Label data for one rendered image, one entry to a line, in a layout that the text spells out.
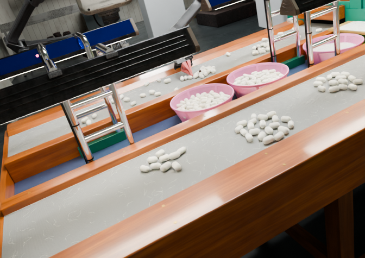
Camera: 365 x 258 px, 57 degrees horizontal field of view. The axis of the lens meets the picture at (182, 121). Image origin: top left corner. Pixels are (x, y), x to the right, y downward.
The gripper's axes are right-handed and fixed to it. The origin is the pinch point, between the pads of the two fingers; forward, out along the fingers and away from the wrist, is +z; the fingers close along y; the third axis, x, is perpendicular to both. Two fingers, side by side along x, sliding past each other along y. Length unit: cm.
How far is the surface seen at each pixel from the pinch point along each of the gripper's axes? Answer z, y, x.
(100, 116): 2.9, -49.8, -0.5
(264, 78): 26.6, 19.0, -20.5
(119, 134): 20, -47, -11
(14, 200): 36, -87, -33
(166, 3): -305, 163, 282
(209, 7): -13.2, 12.7, -28.3
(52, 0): -636, 24, 514
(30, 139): -1, -81, 3
